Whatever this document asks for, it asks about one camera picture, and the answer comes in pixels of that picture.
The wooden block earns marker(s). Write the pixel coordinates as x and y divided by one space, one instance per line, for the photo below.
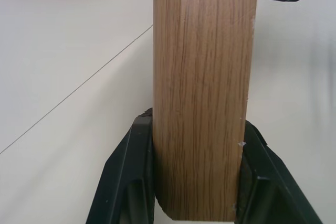
202 98

